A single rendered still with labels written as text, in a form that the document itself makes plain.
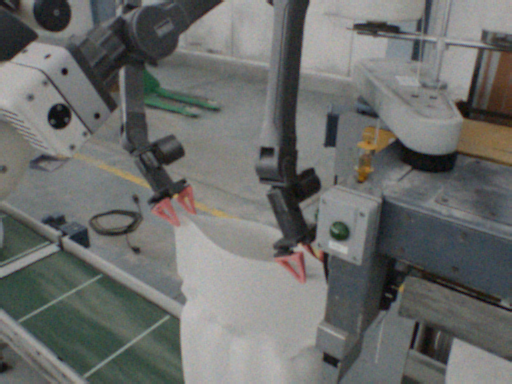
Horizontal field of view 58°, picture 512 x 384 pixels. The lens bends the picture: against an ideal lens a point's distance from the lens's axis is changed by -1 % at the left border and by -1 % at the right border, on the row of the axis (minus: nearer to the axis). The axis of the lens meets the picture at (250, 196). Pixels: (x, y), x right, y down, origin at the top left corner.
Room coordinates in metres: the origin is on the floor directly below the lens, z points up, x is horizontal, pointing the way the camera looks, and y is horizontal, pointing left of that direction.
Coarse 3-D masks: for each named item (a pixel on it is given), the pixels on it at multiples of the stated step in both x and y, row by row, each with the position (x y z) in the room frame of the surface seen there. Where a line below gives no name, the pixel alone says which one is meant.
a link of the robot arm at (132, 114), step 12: (132, 0) 1.27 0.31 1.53; (120, 12) 1.27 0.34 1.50; (120, 72) 1.21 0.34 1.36; (132, 72) 1.20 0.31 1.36; (120, 84) 1.19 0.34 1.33; (132, 84) 1.18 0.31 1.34; (132, 96) 1.16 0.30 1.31; (132, 108) 1.14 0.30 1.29; (144, 108) 1.16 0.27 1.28; (120, 120) 1.15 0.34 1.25; (132, 120) 1.12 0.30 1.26; (144, 120) 1.14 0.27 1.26; (120, 132) 1.14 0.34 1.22; (144, 132) 1.12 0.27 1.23; (120, 144) 1.13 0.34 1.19; (132, 144) 1.09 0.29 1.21
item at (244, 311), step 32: (192, 224) 0.99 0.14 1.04; (224, 224) 1.01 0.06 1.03; (256, 224) 0.99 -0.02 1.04; (192, 256) 1.00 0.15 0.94; (224, 256) 0.87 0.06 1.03; (256, 256) 0.99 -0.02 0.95; (192, 288) 0.99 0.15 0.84; (224, 288) 0.87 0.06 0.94; (256, 288) 0.83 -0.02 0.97; (288, 288) 0.82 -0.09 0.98; (320, 288) 0.80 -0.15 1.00; (192, 320) 0.93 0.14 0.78; (224, 320) 0.86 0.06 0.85; (256, 320) 0.83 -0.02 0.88; (288, 320) 0.82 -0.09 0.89; (320, 320) 0.80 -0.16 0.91; (192, 352) 0.93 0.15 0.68; (224, 352) 0.86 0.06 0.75; (256, 352) 0.81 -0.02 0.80; (288, 352) 0.79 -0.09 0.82
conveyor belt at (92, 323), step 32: (64, 256) 1.79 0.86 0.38; (0, 288) 1.55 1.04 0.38; (32, 288) 1.55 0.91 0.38; (64, 288) 1.56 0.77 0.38; (96, 288) 1.56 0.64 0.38; (32, 320) 1.36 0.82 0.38; (64, 320) 1.36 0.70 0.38; (96, 320) 1.37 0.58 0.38; (128, 320) 1.37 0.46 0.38; (160, 320) 1.38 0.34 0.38; (64, 352) 1.20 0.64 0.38; (96, 352) 1.21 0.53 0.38; (128, 352) 1.21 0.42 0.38; (160, 352) 1.21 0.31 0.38
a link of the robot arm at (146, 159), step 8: (144, 152) 1.11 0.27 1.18; (152, 152) 1.11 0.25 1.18; (160, 152) 1.12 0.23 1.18; (136, 160) 1.09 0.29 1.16; (144, 160) 1.09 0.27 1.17; (152, 160) 1.09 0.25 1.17; (160, 160) 1.13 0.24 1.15; (144, 168) 1.08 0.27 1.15; (152, 168) 1.08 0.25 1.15; (144, 176) 1.08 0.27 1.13
